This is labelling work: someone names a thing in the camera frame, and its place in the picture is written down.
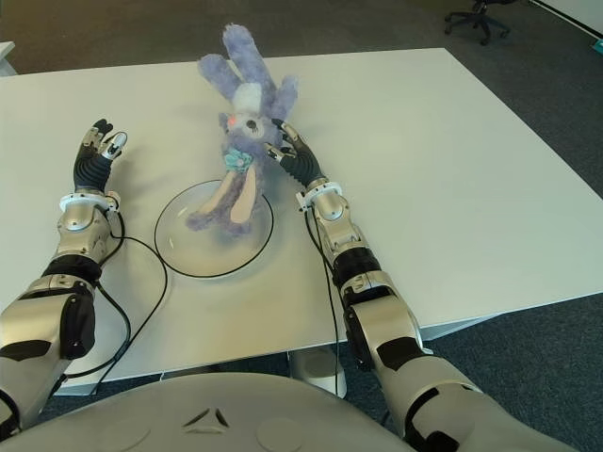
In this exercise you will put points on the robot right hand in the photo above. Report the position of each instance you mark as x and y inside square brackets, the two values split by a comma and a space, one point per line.
[301, 165]

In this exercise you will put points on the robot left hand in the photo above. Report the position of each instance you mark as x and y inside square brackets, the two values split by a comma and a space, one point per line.
[92, 169]

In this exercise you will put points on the purple plush bunny doll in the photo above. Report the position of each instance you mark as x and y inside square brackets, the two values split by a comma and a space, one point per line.
[249, 136]

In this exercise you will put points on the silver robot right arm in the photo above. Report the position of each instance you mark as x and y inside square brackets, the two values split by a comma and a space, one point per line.
[372, 320]

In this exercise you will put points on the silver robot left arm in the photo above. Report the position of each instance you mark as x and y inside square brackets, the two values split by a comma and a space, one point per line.
[75, 226]

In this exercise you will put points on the white plate black rim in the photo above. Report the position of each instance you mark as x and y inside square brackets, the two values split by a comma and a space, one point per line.
[198, 254]

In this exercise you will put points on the white neighbouring desk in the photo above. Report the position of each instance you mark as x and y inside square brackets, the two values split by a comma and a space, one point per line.
[5, 59]

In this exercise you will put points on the black office chair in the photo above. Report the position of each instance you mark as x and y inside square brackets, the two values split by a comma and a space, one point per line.
[480, 21]

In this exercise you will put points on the silver robot torso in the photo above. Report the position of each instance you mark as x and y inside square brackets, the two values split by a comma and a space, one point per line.
[212, 424]

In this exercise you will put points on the teal white floor box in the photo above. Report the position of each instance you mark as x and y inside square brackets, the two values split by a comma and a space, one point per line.
[597, 47]

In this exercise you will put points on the white table frame leg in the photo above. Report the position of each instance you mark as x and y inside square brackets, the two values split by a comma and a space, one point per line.
[452, 327]
[70, 383]

